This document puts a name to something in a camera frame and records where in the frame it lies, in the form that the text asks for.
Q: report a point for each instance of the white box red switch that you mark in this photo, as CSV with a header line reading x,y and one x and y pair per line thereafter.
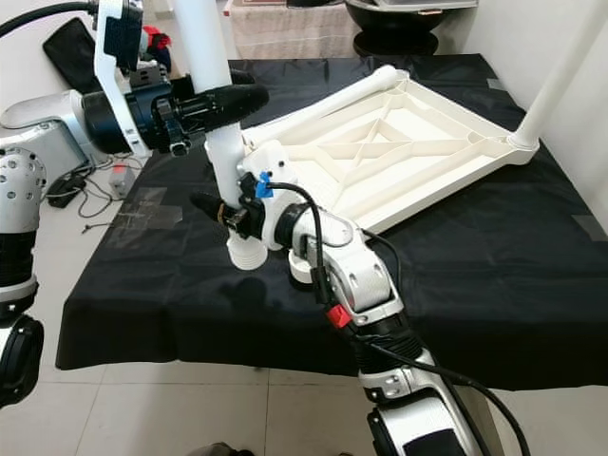
x,y
121,180

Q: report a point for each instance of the white plastic table top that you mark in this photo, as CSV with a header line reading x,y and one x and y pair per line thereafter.
x,y
399,171

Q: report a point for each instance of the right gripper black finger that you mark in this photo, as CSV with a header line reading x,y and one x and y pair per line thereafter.
x,y
213,209

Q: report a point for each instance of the tan rubber band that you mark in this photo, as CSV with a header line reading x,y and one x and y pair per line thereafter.
x,y
226,217

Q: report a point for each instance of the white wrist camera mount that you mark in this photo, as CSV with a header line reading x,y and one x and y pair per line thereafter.
x,y
266,161
119,38

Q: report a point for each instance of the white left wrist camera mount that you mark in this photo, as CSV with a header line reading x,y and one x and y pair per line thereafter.
x,y
119,38

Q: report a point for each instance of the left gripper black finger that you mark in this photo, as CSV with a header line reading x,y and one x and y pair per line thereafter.
x,y
240,78
233,103

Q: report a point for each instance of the red cloth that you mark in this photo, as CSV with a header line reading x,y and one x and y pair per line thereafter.
x,y
155,40

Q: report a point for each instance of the black power adapter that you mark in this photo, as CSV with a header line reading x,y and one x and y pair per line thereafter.
x,y
65,195

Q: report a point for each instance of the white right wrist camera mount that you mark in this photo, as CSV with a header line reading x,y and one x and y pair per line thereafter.
x,y
266,161

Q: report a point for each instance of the black tablecloth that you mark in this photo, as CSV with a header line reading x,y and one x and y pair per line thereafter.
x,y
484,304

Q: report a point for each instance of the clear plastic storage box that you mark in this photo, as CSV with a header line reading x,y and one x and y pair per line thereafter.
x,y
418,4

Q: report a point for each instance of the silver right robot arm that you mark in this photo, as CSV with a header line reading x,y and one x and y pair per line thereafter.
x,y
370,285

